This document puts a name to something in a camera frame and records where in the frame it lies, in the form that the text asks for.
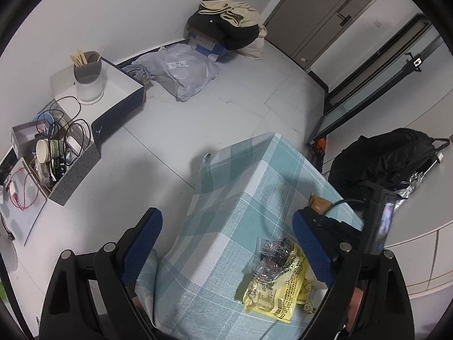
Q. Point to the grey plastic parcel bag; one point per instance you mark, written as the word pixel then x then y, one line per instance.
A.
pixel 180 71

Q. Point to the black framed glass door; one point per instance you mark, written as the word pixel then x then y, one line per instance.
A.
pixel 371 88

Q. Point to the silver folded umbrella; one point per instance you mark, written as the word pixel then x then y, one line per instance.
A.
pixel 412 184

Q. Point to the black jacket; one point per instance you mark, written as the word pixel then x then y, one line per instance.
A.
pixel 382 159

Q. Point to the pile of clothes on box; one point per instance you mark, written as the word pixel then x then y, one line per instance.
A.
pixel 233 37

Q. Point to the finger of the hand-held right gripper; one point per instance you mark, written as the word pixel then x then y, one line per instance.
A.
pixel 339 232

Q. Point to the grey blue cloth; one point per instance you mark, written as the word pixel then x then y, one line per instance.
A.
pixel 139 72

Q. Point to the blue cardboard box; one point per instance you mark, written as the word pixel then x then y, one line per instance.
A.
pixel 207 46

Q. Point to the yellow clear plastic bag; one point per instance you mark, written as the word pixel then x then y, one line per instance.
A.
pixel 279 290

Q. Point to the small orange object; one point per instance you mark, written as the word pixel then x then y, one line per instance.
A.
pixel 319 144

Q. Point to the brown cardboard piece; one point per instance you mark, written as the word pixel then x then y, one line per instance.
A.
pixel 144 90

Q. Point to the grey white utensil holder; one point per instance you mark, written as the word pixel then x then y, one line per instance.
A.
pixel 88 81

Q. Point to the grey door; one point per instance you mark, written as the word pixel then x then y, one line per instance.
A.
pixel 318 7

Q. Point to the paper cup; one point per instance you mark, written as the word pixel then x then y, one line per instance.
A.
pixel 45 150

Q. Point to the cream tote bag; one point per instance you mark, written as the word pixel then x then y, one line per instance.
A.
pixel 254 47

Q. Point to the white and navy box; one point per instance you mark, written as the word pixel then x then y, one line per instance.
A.
pixel 116 88

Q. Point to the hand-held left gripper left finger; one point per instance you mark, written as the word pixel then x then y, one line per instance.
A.
pixel 141 248

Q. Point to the small open grey box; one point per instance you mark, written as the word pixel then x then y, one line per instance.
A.
pixel 24 136

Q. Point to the brown snack packet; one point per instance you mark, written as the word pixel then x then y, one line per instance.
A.
pixel 320 203

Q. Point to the bundle of wooden chopsticks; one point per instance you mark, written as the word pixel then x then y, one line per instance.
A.
pixel 79 58

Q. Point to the beige garment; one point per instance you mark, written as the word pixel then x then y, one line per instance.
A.
pixel 233 10

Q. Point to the grey speckled box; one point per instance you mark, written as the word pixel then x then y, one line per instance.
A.
pixel 76 177

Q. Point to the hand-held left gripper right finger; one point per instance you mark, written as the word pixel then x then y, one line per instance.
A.
pixel 315 251

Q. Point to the black door latch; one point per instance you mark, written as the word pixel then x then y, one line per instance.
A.
pixel 414 62

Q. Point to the teal checked tablecloth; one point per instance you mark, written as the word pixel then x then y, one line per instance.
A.
pixel 226 219

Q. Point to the white flat board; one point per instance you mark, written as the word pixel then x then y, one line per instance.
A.
pixel 21 219

